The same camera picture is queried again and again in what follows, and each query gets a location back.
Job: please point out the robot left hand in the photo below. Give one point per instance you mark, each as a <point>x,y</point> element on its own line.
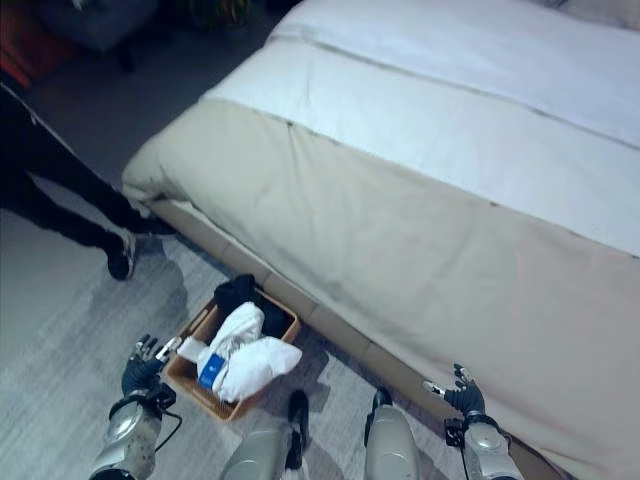
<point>139,371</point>

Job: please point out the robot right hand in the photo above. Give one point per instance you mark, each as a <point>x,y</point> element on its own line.
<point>467,395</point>

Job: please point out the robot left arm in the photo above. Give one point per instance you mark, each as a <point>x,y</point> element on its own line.
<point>132,430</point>

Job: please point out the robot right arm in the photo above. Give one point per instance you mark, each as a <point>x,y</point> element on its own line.
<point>482,442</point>

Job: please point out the robot right leg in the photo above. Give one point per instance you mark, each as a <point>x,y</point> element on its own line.
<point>387,437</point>

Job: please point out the robot leg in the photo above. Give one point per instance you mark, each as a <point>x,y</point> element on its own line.
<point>387,437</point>
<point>272,442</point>

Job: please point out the brown wicker basket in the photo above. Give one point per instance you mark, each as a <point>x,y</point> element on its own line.
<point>231,362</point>

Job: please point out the white garment with blue label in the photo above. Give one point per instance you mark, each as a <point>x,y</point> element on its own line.
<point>245,350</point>

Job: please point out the black garment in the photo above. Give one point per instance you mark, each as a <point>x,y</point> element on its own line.
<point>250,300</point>

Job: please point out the robot left leg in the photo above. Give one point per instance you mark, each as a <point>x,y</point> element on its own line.
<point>272,442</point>

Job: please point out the bed with white beige duvet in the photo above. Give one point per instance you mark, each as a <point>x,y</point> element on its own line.
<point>400,190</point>

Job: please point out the red orange cloth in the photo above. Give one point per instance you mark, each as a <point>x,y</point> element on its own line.
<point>25,45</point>

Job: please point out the dark office chair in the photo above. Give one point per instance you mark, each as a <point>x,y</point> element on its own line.
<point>95,25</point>

